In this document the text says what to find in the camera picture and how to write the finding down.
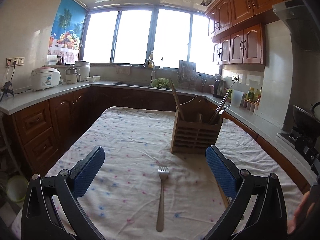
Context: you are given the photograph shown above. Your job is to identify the white electric pot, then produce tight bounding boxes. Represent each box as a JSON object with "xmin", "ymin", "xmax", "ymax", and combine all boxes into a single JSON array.
[{"xmin": 74, "ymin": 61, "xmax": 90, "ymax": 81}]

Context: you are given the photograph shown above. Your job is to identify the wooden utensil holder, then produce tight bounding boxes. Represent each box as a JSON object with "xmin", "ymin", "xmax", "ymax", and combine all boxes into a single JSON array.
[{"xmin": 171, "ymin": 95, "xmax": 223, "ymax": 154}]

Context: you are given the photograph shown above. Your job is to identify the wall power outlet strip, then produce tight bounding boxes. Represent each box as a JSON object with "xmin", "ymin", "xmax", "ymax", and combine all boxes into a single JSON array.
[{"xmin": 5, "ymin": 57, "xmax": 24, "ymax": 68}]

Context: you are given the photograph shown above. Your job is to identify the steel range hood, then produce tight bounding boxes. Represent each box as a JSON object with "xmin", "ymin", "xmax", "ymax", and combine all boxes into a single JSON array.
[{"xmin": 272, "ymin": 0, "xmax": 319, "ymax": 51}]

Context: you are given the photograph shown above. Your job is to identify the translucent plastic pitcher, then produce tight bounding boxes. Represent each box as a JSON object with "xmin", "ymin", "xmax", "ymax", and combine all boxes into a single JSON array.
[{"xmin": 231, "ymin": 90, "xmax": 244, "ymax": 107}]

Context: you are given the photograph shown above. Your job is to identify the white blender jug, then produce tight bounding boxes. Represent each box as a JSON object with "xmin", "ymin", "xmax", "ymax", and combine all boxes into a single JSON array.
[{"xmin": 65, "ymin": 68, "xmax": 81, "ymax": 84}]

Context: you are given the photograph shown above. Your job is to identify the lower wooden cabinets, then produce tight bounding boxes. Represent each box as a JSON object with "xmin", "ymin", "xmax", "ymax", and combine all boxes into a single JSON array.
[{"xmin": 11, "ymin": 86, "xmax": 311, "ymax": 196}]

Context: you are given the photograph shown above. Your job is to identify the dish drying rack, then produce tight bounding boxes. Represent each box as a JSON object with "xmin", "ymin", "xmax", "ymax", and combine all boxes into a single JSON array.
[{"xmin": 177, "ymin": 60, "xmax": 198, "ymax": 89}]

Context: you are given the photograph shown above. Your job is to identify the green vegetable colander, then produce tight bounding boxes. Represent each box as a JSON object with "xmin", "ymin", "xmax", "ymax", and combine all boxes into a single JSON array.
[{"xmin": 151, "ymin": 77, "xmax": 170, "ymax": 89}]

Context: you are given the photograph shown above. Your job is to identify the person's right hand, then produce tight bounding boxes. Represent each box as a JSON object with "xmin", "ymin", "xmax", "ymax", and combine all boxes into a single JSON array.
[{"xmin": 287, "ymin": 191, "xmax": 310, "ymax": 235}]

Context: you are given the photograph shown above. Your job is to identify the condiment bottles group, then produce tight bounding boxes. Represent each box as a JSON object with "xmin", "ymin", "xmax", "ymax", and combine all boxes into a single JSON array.
[{"xmin": 243, "ymin": 87, "xmax": 263, "ymax": 112}]

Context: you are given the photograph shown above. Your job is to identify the floral white tablecloth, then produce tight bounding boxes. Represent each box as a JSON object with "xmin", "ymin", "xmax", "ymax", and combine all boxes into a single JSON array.
[{"xmin": 11, "ymin": 106, "xmax": 304, "ymax": 240}]

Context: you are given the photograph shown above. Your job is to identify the steel chopstick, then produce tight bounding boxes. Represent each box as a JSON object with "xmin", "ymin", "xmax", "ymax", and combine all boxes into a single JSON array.
[
  {"xmin": 209, "ymin": 89, "xmax": 231, "ymax": 125},
  {"xmin": 212, "ymin": 105, "xmax": 231, "ymax": 125},
  {"xmin": 209, "ymin": 89, "xmax": 232, "ymax": 125}
]

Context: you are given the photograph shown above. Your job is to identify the tropical fruit poster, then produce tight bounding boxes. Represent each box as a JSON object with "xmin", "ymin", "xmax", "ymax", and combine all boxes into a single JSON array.
[{"xmin": 48, "ymin": 0, "xmax": 87, "ymax": 63}]

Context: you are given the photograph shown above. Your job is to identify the wooden cabinets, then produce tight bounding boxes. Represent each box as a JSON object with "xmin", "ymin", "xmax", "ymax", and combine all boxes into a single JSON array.
[
  {"xmin": 11, "ymin": 86, "xmax": 311, "ymax": 196},
  {"xmin": 205, "ymin": 0, "xmax": 289, "ymax": 65}
]

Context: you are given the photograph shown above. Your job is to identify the white rice cooker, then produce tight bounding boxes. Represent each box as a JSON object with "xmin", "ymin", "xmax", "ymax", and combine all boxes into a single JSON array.
[{"xmin": 31, "ymin": 66, "xmax": 61, "ymax": 91}]

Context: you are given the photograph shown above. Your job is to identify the steel electric kettle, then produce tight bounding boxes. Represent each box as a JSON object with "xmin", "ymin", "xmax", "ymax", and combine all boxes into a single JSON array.
[{"xmin": 213, "ymin": 79, "xmax": 225, "ymax": 98}]

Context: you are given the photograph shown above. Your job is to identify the steel fork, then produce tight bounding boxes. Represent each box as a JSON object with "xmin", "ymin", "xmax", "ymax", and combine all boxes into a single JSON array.
[{"xmin": 156, "ymin": 166, "xmax": 169, "ymax": 232}]

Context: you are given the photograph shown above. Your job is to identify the upper wooden cabinets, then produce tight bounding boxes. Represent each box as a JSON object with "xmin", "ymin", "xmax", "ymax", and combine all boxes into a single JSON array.
[{"xmin": 205, "ymin": 0, "xmax": 289, "ymax": 65}]

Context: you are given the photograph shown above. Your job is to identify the steel sink faucet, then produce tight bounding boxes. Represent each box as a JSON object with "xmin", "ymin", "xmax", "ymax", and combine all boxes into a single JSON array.
[{"xmin": 142, "ymin": 58, "xmax": 156, "ymax": 84}]

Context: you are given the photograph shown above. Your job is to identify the black wok on stove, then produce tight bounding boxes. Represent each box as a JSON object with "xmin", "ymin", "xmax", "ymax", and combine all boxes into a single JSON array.
[{"xmin": 293, "ymin": 102, "xmax": 319, "ymax": 139}]

